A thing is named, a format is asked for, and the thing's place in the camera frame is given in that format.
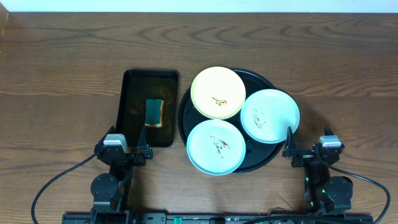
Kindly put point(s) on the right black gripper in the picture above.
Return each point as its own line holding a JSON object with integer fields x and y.
{"x": 291, "y": 150}

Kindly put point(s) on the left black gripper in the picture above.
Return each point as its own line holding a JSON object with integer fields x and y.
{"x": 125, "y": 156}

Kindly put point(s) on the green and orange sponge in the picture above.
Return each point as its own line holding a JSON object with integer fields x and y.
{"x": 154, "y": 113}

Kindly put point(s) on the pale green plate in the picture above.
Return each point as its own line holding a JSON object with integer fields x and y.
{"x": 268, "y": 114}

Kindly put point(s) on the light blue plate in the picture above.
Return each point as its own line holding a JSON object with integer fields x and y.
{"x": 216, "y": 147}

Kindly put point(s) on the yellow plate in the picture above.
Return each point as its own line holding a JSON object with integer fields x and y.
{"x": 218, "y": 93}

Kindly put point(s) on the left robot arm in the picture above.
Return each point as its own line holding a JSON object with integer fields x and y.
{"x": 110, "y": 190}

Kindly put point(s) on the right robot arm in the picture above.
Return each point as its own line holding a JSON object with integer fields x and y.
{"x": 328, "y": 195}

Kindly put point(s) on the black round tray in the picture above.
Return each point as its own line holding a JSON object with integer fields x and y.
{"x": 257, "y": 154}

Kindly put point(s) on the black rectangular water tray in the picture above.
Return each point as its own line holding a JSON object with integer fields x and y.
{"x": 138, "y": 87}

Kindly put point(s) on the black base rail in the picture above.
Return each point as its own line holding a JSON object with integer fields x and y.
{"x": 161, "y": 218}

